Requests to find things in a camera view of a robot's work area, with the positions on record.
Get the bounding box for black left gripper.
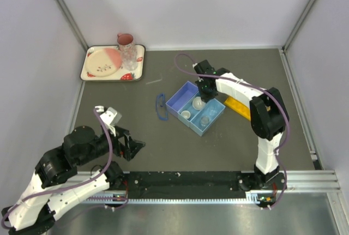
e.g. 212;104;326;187
77;124;146;166

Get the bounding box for white round lid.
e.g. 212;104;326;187
192;97;206;111

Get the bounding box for blue divided storage bin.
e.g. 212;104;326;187
166;81;225;136

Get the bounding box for small white round cap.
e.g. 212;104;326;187
181;110;191;119

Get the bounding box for yellow test tube rack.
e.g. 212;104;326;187
224;97;251;120

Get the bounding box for blue safety glasses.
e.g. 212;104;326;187
155;93;169;121

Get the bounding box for clear glass beaker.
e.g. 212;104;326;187
207;106;222;119

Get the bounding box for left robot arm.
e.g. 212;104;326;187
2;126;146;234

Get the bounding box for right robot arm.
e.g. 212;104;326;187
193;60;289;189

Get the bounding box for strawberry pattern tray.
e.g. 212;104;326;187
80;45;146;82

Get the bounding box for clear plastic bottle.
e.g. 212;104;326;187
119;42;138;71

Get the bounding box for pink cream plate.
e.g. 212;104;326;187
85;48;122;77

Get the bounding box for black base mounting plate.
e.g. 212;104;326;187
125;171;285;200

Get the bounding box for pink mug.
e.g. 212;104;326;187
117;33;135;52

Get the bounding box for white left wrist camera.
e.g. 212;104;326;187
94;106;122;137

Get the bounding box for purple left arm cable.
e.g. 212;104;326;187
0;108;129;227

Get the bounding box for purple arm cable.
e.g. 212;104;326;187
0;108;129;227
174;52;290;210

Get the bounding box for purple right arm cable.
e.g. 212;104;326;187
174;52;290;210

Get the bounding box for white slotted cable duct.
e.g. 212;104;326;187
54;190;273;206

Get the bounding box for aluminium frame rail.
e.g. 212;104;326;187
286;170;340;193

